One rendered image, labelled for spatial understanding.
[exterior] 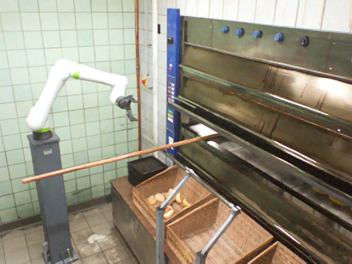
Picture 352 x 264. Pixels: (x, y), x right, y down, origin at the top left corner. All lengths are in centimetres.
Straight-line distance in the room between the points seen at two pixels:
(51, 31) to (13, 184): 152
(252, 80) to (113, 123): 193
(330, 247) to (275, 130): 69
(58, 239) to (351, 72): 258
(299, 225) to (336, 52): 99
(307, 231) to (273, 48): 106
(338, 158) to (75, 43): 247
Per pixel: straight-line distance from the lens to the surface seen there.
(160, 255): 245
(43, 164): 280
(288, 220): 217
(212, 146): 257
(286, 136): 198
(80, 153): 365
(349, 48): 173
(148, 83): 328
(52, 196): 295
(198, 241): 255
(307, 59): 186
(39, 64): 331
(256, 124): 213
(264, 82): 204
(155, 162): 318
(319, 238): 206
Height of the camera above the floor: 223
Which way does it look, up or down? 22 degrees down
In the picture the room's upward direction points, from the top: 1 degrees clockwise
